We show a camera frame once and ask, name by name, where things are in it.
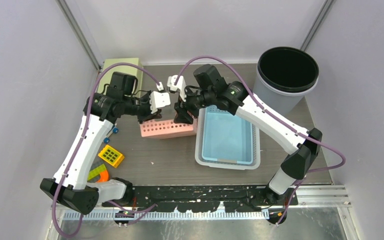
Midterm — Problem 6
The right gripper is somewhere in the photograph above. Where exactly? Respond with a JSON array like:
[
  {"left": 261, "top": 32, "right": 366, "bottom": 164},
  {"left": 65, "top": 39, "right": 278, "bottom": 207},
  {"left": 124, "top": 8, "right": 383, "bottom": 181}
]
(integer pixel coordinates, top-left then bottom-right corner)
[{"left": 173, "top": 85, "right": 214, "bottom": 125}]

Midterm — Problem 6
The pink perforated basket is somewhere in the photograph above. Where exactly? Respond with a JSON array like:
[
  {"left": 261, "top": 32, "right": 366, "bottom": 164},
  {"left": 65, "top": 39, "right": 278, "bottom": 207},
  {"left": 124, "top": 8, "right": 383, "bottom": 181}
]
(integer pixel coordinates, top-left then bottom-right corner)
[{"left": 139, "top": 119, "right": 198, "bottom": 139}]

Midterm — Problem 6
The pale green perforated basket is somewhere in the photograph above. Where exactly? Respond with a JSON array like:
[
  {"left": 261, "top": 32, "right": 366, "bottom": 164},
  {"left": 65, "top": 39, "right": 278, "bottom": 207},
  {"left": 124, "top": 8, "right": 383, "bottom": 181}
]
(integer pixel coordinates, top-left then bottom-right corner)
[{"left": 96, "top": 57, "right": 144, "bottom": 93}]

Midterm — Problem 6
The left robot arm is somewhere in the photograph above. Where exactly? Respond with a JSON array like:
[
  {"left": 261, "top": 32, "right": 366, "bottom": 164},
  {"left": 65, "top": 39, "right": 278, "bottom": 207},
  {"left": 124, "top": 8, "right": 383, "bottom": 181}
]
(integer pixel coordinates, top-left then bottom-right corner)
[{"left": 40, "top": 72, "right": 165, "bottom": 215}]

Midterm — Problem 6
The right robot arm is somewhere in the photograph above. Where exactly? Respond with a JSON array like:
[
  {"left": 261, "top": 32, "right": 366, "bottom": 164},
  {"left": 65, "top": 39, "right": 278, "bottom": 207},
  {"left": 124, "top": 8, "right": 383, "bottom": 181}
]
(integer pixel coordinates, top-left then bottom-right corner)
[{"left": 167, "top": 64, "right": 323, "bottom": 205}]

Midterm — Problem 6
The toy car with blue wheels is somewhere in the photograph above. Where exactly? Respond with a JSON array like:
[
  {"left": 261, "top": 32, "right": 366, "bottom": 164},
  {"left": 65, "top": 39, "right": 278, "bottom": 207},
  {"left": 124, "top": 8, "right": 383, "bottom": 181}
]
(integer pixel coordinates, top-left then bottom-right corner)
[{"left": 103, "top": 123, "right": 119, "bottom": 144}]

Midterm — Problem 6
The light blue basket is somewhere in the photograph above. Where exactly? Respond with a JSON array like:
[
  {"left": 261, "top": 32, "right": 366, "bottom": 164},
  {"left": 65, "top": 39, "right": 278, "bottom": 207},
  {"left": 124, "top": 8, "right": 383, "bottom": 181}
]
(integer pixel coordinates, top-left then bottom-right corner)
[{"left": 201, "top": 106, "right": 256, "bottom": 166}]

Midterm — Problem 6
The yellow grid toy block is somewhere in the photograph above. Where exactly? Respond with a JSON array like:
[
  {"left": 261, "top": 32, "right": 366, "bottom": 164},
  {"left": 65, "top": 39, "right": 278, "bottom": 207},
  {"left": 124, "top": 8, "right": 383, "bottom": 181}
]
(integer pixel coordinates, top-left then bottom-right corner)
[{"left": 98, "top": 144, "right": 125, "bottom": 168}]

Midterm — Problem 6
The grey outer basket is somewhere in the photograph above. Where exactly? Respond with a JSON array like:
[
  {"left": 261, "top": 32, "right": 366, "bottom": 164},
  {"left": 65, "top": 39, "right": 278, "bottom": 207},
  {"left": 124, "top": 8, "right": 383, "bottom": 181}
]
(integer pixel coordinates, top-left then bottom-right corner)
[{"left": 194, "top": 108, "right": 261, "bottom": 170}]

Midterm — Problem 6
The orange curved toy piece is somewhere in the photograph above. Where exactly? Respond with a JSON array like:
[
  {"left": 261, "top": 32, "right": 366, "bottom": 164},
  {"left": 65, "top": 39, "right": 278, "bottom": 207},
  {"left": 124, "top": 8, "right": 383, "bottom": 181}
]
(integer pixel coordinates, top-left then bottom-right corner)
[{"left": 94, "top": 170, "right": 110, "bottom": 183}]

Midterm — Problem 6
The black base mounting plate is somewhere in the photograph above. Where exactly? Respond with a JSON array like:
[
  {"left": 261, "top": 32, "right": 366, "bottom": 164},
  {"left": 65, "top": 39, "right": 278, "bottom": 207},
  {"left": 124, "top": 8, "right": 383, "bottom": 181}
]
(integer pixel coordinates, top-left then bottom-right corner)
[{"left": 113, "top": 185, "right": 298, "bottom": 213}]

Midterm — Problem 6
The black grey round bin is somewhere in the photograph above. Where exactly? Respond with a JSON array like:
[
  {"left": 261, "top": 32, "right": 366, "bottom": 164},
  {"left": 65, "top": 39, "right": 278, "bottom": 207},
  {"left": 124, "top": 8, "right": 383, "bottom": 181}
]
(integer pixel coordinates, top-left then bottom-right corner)
[{"left": 252, "top": 46, "right": 320, "bottom": 116}]

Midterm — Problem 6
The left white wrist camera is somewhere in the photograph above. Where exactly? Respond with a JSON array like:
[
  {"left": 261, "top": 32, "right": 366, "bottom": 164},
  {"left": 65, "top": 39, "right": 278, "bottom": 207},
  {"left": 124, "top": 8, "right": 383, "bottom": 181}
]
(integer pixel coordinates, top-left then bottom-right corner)
[{"left": 149, "top": 85, "right": 171, "bottom": 114}]

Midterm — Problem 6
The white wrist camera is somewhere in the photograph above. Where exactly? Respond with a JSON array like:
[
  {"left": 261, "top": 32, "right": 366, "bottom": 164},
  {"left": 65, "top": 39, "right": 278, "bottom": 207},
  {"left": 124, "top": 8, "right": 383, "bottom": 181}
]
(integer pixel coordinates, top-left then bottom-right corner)
[
  {"left": 166, "top": 75, "right": 187, "bottom": 102},
  {"left": 149, "top": 85, "right": 171, "bottom": 114}
]

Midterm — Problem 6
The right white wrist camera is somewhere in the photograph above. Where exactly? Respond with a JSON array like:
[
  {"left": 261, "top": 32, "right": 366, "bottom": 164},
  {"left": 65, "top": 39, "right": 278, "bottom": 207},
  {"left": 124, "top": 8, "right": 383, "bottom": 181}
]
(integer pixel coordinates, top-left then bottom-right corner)
[{"left": 166, "top": 75, "right": 187, "bottom": 102}]

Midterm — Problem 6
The slotted cable duct rail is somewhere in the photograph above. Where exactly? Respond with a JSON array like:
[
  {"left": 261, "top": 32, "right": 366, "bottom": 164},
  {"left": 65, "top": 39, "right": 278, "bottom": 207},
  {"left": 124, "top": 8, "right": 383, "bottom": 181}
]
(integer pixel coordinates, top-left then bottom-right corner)
[{"left": 62, "top": 208, "right": 279, "bottom": 221}]

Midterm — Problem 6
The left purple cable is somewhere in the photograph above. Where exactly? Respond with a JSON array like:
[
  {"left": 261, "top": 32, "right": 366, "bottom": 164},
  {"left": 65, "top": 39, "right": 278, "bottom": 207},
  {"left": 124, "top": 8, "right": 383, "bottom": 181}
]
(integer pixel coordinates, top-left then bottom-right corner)
[{"left": 51, "top": 62, "right": 163, "bottom": 239}]

